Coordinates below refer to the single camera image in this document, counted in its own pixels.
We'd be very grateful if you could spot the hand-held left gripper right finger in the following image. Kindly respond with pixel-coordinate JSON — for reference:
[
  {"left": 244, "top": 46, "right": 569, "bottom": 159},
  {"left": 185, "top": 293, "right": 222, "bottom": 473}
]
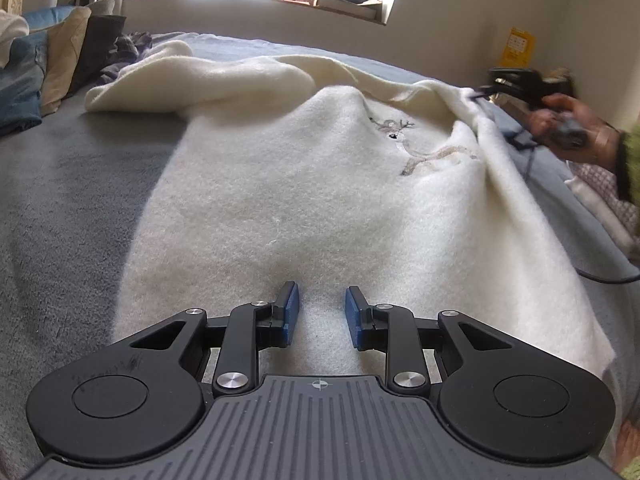
[{"left": 345, "top": 285, "right": 521, "bottom": 402}]

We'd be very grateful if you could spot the cream folded garment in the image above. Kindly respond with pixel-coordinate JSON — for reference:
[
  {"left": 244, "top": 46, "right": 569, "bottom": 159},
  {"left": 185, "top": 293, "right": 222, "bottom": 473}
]
[{"left": 565, "top": 177, "right": 638, "bottom": 256}]

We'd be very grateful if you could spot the cream deer sweater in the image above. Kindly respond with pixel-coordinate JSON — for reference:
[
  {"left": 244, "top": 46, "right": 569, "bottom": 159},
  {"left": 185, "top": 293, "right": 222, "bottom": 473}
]
[{"left": 84, "top": 40, "right": 617, "bottom": 386}]

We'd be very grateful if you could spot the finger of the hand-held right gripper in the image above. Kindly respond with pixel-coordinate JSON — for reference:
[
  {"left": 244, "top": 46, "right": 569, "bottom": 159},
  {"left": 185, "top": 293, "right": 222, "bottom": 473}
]
[
  {"left": 467, "top": 85, "right": 501, "bottom": 106},
  {"left": 500, "top": 127, "right": 541, "bottom": 153}
]

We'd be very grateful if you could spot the dark plaid garment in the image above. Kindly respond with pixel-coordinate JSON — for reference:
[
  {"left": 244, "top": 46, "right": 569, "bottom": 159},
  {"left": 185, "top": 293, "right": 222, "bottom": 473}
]
[{"left": 97, "top": 31, "right": 153, "bottom": 86}]

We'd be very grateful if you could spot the dark brown pillow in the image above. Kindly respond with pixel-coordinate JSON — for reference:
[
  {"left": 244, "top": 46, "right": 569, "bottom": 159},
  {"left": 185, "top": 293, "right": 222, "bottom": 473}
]
[{"left": 65, "top": 14, "right": 128, "bottom": 96}]

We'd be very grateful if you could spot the cardboard box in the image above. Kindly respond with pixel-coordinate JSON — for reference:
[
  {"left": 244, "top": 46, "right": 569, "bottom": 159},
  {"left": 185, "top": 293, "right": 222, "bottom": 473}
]
[{"left": 312, "top": 0, "right": 386, "bottom": 25}]

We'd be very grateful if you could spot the person's right hand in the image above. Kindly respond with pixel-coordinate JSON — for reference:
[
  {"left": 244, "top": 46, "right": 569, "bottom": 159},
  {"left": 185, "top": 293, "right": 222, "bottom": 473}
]
[{"left": 529, "top": 94, "right": 623, "bottom": 167}]

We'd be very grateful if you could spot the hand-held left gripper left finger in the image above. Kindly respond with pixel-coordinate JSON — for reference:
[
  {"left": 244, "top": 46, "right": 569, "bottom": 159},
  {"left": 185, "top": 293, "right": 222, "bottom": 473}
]
[{"left": 112, "top": 281, "right": 301, "bottom": 402}]

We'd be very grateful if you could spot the grey-blue bed blanket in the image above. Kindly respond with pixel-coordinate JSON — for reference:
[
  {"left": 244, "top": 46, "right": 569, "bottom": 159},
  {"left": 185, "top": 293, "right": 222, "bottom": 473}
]
[{"left": 0, "top": 30, "right": 640, "bottom": 480}]

